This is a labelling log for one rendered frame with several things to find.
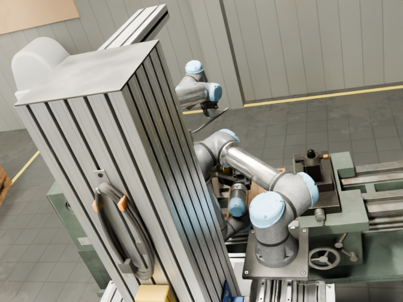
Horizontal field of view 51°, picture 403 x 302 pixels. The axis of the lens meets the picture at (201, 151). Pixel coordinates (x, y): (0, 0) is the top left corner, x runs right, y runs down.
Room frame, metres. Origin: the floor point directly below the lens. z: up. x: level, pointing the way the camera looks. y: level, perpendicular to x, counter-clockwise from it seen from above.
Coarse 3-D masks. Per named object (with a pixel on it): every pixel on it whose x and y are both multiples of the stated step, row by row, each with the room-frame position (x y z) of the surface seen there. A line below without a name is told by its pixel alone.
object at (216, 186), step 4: (212, 176) 1.74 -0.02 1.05; (216, 176) 1.73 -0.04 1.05; (212, 180) 1.71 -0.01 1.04; (216, 180) 1.70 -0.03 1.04; (212, 184) 1.71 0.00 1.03; (216, 184) 1.70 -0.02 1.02; (220, 184) 1.69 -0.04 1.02; (216, 188) 1.69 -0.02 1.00; (220, 188) 1.69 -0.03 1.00; (216, 192) 1.68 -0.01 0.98; (220, 192) 1.70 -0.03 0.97; (216, 196) 1.68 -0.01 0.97; (220, 196) 1.67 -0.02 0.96
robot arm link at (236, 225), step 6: (234, 216) 1.42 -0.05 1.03; (240, 216) 1.41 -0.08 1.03; (246, 216) 1.42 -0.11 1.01; (234, 222) 1.40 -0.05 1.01; (240, 222) 1.40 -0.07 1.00; (246, 222) 1.41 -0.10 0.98; (234, 228) 1.38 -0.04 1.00; (240, 228) 1.40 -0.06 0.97; (246, 228) 1.41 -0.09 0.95; (234, 234) 1.39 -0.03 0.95
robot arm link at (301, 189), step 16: (208, 144) 1.43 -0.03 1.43; (224, 144) 1.41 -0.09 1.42; (224, 160) 1.38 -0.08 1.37; (240, 160) 1.32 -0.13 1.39; (256, 160) 1.29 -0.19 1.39; (256, 176) 1.22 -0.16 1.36; (272, 176) 1.18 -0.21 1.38; (288, 176) 1.14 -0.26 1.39; (304, 176) 1.12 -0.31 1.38; (288, 192) 1.07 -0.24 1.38; (304, 192) 1.06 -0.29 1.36; (304, 208) 1.04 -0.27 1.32
